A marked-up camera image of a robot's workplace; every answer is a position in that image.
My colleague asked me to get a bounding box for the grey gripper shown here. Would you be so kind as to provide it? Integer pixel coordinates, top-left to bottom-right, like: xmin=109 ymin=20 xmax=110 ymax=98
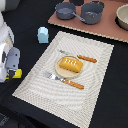
xmin=2 ymin=46 xmax=21 ymax=81

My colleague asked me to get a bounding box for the orange bread loaf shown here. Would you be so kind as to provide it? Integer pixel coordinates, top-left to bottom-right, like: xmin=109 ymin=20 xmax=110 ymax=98
xmin=59 ymin=57 xmax=83 ymax=73

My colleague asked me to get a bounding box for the yellow butter box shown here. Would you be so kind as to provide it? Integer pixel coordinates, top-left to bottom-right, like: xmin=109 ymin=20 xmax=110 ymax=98
xmin=12 ymin=69 xmax=22 ymax=78

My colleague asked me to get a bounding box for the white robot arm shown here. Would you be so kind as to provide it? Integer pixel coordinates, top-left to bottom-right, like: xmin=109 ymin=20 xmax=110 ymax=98
xmin=0 ymin=12 xmax=22 ymax=83

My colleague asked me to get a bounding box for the round wooden plate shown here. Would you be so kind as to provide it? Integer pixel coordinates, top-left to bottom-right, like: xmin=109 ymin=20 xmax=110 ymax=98
xmin=55 ymin=55 xmax=82 ymax=78

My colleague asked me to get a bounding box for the dark grey saucepan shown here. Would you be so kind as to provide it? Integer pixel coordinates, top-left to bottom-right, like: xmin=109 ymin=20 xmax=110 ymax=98
xmin=55 ymin=2 xmax=84 ymax=22

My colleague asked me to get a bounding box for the beige woven placemat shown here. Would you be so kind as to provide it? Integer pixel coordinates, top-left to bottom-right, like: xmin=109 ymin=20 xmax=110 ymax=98
xmin=13 ymin=31 xmax=113 ymax=128

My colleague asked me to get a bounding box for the dark grey stock pot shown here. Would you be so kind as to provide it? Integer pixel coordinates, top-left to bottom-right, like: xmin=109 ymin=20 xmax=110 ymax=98
xmin=81 ymin=0 xmax=104 ymax=24

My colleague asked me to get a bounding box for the beige bowl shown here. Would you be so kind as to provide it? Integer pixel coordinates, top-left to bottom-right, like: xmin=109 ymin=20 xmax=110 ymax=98
xmin=116 ymin=4 xmax=128 ymax=30

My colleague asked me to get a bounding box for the wooden handled fork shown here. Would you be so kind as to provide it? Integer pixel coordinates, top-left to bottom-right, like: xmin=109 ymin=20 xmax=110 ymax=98
xmin=44 ymin=72 xmax=84 ymax=89

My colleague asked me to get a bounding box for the wooden handled knife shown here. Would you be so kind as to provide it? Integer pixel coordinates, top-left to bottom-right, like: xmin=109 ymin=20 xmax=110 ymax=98
xmin=58 ymin=50 xmax=97 ymax=63

